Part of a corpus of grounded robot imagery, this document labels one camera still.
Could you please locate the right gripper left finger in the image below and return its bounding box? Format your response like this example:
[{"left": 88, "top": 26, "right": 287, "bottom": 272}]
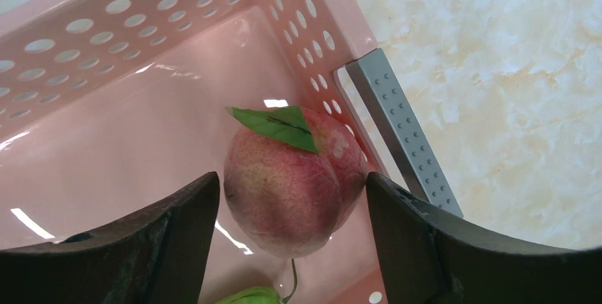
[{"left": 1, "top": 172, "right": 220, "bottom": 303}]

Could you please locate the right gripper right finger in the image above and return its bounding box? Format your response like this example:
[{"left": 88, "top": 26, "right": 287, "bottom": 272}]
[{"left": 366, "top": 172, "right": 601, "bottom": 303}]

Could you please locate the pink peach toy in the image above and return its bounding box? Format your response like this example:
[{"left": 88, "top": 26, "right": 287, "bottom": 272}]
[{"left": 223, "top": 108, "right": 368, "bottom": 259}]

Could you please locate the green cucumber toy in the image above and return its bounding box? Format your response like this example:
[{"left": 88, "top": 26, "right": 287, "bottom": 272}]
[{"left": 215, "top": 259, "right": 298, "bottom": 304}]

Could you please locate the pink perforated plastic basket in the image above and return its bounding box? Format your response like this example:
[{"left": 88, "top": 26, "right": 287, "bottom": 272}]
[{"left": 1, "top": 0, "right": 459, "bottom": 303}]

